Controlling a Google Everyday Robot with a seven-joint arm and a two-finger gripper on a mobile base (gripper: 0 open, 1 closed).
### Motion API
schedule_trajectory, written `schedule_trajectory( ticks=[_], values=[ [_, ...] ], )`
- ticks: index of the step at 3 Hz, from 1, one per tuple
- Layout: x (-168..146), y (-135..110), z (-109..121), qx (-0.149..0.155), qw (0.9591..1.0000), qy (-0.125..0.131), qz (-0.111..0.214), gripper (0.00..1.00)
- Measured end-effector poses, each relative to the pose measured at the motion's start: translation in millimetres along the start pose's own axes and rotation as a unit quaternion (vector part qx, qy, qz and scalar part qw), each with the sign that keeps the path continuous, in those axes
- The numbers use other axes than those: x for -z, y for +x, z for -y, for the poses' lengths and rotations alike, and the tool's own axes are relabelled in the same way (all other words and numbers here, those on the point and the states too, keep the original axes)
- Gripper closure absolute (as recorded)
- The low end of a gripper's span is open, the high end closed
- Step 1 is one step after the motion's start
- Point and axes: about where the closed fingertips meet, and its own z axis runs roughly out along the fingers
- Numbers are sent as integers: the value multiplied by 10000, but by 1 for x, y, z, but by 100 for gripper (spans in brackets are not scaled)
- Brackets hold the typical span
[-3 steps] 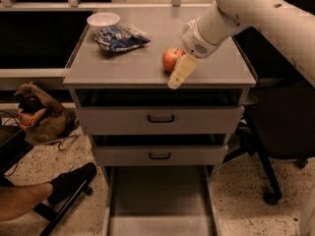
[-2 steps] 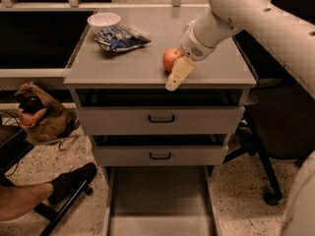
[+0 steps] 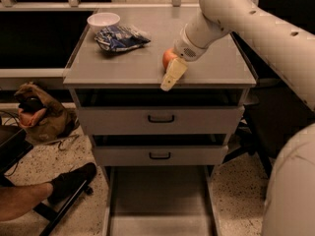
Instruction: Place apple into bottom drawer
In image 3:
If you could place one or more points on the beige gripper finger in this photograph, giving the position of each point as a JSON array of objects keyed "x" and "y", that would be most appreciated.
[{"x": 174, "y": 71}]

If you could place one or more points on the brown bag on floor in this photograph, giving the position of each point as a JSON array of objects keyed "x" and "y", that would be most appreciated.
[{"x": 51, "y": 123}]

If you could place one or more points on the black chair base left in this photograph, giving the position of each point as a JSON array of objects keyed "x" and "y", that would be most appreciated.
[{"x": 13, "y": 147}]

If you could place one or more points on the grey top drawer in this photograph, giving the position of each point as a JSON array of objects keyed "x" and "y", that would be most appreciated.
[{"x": 158, "y": 120}]

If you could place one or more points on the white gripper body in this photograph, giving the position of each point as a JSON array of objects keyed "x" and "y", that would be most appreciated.
[{"x": 185, "y": 49}]

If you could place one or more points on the black shoe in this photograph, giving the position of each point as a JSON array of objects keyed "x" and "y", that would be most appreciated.
[{"x": 67, "y": 183}]

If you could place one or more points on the black office chair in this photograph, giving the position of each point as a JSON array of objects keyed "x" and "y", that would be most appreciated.
[{"x": 273, "y": 115}]

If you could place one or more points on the red apple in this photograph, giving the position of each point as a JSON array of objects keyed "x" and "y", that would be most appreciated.
[{"x": 168, "y": 55}]

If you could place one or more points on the person's bare leg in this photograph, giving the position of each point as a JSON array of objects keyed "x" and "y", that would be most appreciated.
[{"x": 19, "y": 200}]

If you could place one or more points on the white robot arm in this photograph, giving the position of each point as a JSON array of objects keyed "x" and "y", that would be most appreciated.
[{"x": 290, "y": 201}]

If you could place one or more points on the grey drawer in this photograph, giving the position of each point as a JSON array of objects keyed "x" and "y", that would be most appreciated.
[
  {"x": 158, "y": 120},
  {"x": 159, "y": 201},
  {"x": 159, "y": 155}
]

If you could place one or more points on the grey middle drawer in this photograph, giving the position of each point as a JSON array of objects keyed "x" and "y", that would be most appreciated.
[{"x": 159, "y": 155}]

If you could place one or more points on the white bowl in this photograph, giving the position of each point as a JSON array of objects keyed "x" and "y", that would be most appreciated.
[{"x": 99, "y": 21}]

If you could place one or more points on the blue chip bag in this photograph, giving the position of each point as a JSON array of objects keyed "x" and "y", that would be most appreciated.
[{"x": 121, "y": 38}]

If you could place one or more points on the grey bottom drawer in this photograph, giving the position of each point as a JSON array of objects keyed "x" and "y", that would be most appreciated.
[{"x": 159, "y": 201}]

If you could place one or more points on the grey drawer cabinet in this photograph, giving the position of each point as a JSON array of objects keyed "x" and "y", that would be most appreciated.
[{"x": 220, "y": 78}]

